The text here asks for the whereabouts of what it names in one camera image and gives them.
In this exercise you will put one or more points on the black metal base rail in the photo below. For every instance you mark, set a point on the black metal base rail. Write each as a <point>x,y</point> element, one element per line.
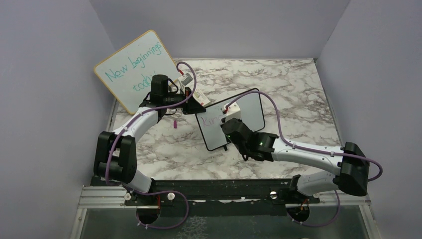
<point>223,198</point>

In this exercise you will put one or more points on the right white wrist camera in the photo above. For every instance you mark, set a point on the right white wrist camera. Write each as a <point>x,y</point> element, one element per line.
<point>231,111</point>

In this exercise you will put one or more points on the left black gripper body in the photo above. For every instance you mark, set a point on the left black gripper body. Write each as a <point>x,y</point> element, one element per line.
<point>186,107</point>

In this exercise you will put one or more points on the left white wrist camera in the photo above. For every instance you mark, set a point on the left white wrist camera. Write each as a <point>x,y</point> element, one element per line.
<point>183,81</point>

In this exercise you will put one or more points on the wood-framed whiteboard with writing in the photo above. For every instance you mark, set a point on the wood-framed whiteboard with writing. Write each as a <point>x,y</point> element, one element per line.
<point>128,72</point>

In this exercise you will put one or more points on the small green white box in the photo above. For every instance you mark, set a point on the small green white box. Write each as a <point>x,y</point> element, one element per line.
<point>201,98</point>

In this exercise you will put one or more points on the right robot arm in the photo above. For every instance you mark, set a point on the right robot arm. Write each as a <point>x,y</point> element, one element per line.
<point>340,170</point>

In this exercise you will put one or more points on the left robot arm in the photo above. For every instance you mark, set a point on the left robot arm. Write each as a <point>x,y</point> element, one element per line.
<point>116,157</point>

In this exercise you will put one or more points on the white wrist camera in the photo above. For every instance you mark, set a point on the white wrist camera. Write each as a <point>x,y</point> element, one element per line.
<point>183,81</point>
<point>231,111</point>

